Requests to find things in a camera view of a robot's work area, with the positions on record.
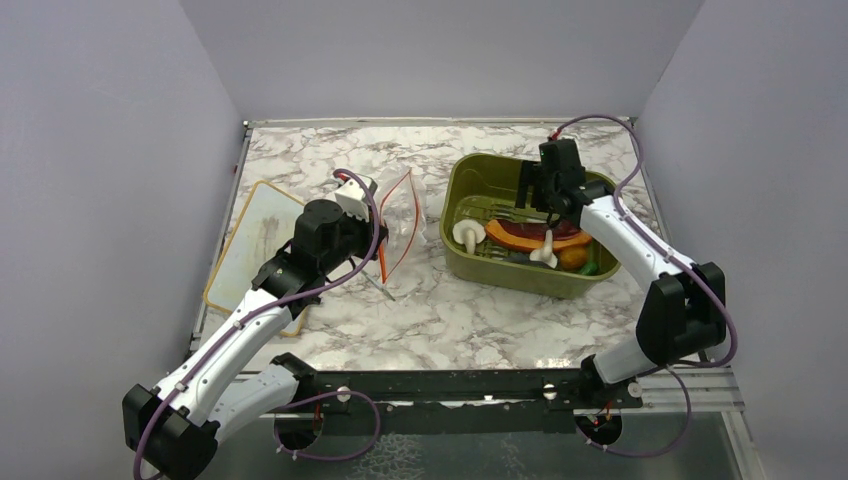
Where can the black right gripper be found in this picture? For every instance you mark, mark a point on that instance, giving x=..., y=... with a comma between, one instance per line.
x=531, y=175

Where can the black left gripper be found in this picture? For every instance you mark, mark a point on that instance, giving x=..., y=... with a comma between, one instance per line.
x=368, y=230

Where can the clear zip top bag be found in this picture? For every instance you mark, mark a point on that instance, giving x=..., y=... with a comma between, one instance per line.
x=401, y=203

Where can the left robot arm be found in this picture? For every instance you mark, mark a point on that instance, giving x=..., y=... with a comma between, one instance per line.
x=177, y=426

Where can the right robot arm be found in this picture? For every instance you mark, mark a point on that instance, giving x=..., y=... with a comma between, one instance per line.
x=684, y=309

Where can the orange toy pumpkin slice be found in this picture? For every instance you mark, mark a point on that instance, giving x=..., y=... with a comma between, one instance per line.
x=528, y=236

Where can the white toy mushroom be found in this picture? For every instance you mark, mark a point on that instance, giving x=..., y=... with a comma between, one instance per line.
x=469, y=233
x=545, y=254

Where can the green toy vegetable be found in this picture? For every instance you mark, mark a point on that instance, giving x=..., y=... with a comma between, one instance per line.
x=590, y=268

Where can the olive green plastic bin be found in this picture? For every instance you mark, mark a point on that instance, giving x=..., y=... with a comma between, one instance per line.
x=482, y=187

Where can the white cutting board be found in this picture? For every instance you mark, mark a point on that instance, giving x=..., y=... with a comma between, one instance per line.
x=263, y=225

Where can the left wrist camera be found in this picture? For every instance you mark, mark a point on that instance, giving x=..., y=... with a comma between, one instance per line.
x=354, y=194

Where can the black base frame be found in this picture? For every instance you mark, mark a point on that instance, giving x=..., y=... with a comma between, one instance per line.
x=433, y=402

